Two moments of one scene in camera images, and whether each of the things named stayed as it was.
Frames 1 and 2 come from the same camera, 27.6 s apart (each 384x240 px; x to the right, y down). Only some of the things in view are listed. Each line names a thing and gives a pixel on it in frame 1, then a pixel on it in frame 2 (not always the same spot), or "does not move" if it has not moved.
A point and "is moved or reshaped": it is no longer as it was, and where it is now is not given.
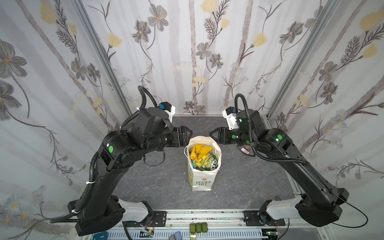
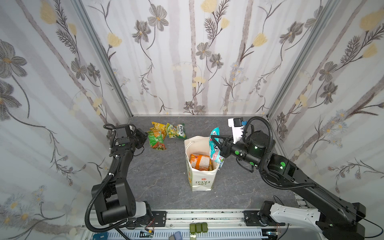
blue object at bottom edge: x=102 y=235 does not move
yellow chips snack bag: x=199 y=152 is moved or reshaped
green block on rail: x=198 y=227 does not move
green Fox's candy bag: x=208 y=163 is moved or reshaped
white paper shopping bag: x=202 y=181 does not move
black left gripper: x=178 y=137 -> x=140 y=138
